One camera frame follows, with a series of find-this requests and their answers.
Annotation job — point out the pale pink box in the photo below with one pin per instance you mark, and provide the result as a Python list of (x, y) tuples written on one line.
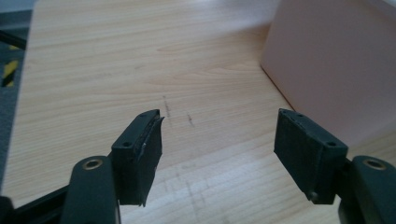
[(336, 62)]

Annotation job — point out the yellow black floor tape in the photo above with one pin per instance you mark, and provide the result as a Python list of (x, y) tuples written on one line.
[(9, 72)]

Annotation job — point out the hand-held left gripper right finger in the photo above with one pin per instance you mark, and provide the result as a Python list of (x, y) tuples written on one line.
[(308, 158)]

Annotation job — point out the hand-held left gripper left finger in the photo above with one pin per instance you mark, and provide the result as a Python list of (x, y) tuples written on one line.
[(137, 161)]

